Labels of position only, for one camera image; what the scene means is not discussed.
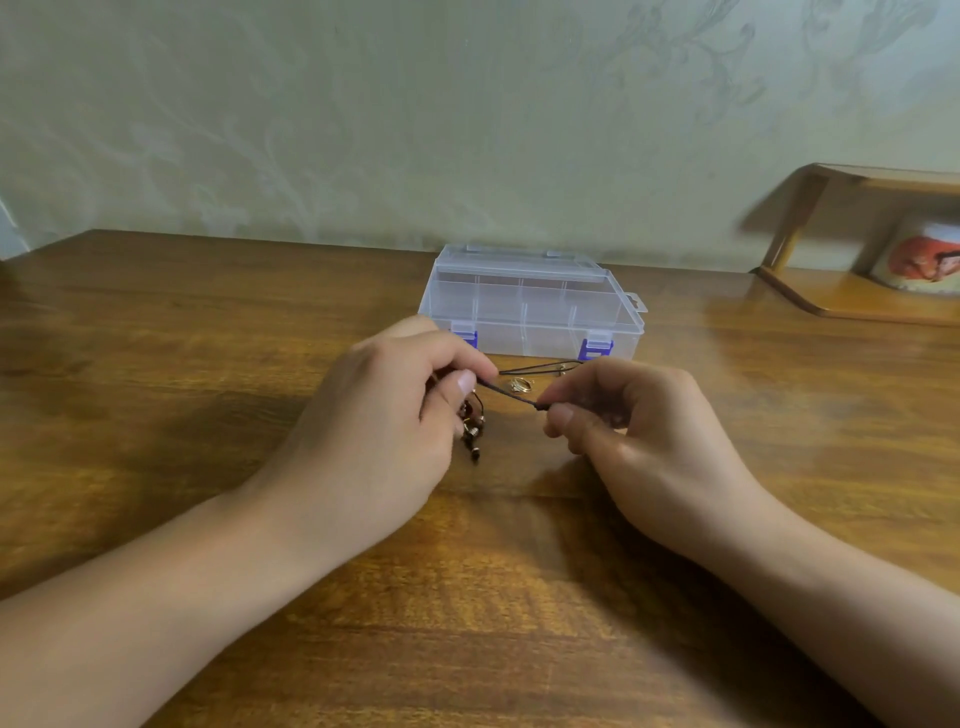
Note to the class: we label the person's left hand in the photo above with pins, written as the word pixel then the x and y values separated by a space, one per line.
pixel 368 443

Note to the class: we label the person's right hand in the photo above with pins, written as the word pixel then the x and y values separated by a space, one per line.
pixel 668 450

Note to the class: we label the clear plastic organizer box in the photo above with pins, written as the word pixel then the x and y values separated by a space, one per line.
pixel 528 300

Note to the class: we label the person's left forearm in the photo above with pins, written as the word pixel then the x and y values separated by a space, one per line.
pixel 120 623

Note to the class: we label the person's right forearm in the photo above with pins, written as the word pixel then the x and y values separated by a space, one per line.
pixel 863 630

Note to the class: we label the wooden shelf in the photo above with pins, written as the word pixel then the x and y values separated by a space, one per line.
pixel 863 293

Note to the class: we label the white printed mug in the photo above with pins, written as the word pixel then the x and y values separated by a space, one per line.
pixel 920 258

